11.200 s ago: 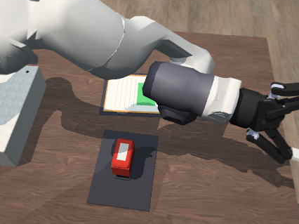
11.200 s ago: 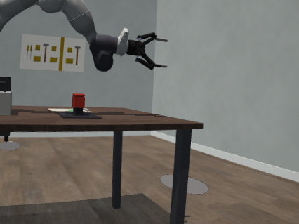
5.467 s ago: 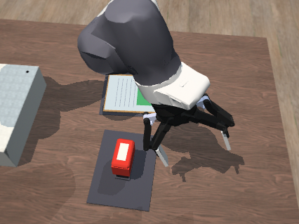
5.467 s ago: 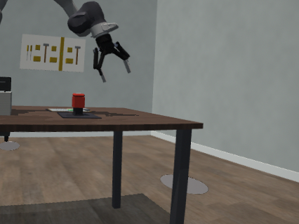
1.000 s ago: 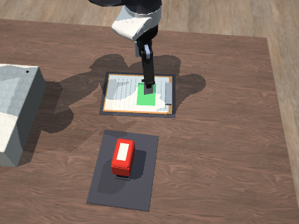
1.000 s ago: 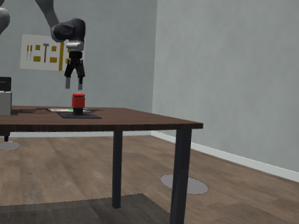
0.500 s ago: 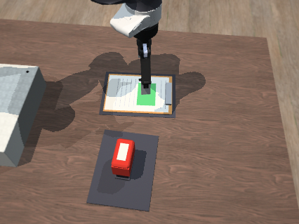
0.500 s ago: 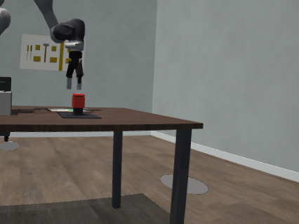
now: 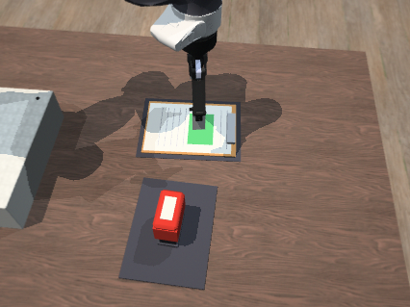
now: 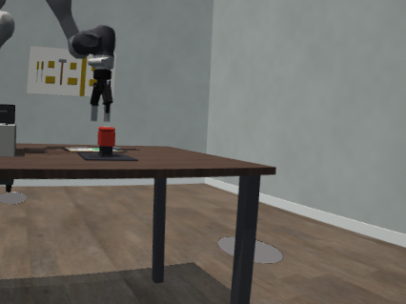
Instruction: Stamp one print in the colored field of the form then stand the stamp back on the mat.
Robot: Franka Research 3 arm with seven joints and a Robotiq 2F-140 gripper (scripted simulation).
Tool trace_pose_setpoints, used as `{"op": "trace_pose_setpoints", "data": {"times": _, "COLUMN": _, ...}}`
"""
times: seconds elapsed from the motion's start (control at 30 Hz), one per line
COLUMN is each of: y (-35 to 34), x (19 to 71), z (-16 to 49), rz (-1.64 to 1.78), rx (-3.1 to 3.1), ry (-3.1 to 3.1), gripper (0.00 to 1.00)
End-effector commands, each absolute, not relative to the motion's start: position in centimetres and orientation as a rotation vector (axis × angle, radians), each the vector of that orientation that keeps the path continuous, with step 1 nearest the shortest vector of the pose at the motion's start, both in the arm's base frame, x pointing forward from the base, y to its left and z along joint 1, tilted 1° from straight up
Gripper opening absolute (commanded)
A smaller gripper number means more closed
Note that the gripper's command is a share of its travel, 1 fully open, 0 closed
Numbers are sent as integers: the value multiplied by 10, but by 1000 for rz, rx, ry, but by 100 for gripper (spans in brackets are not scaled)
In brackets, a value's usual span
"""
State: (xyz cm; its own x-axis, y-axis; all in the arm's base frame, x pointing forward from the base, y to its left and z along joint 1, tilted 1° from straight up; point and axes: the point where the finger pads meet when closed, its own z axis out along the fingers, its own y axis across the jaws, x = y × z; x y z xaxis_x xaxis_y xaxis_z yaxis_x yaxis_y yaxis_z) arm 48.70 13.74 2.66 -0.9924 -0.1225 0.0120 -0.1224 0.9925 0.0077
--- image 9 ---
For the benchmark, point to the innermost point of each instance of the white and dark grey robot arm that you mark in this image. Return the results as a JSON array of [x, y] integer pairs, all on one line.
[[183, 21]]

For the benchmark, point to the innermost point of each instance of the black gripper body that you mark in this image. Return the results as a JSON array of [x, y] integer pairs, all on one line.
[[198, 48]]

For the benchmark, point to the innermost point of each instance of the red self-inking stamp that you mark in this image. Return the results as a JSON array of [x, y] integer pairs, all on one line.
[[168, 220]]

